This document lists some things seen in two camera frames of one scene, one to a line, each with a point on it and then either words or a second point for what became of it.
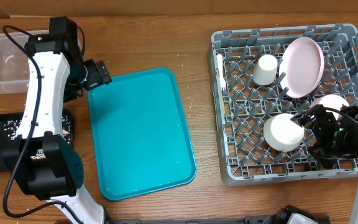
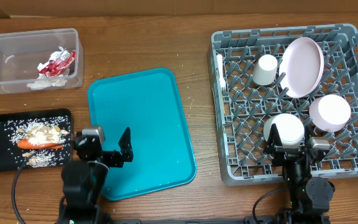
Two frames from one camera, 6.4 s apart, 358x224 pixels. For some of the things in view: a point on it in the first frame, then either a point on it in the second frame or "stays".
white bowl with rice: [281, 134] stays
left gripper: [97, 74] -> [116, 159]
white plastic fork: [222, 79] stays
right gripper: [322, 121] -> [273, 145]
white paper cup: [265, 70] stays
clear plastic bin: [4, 64] stays
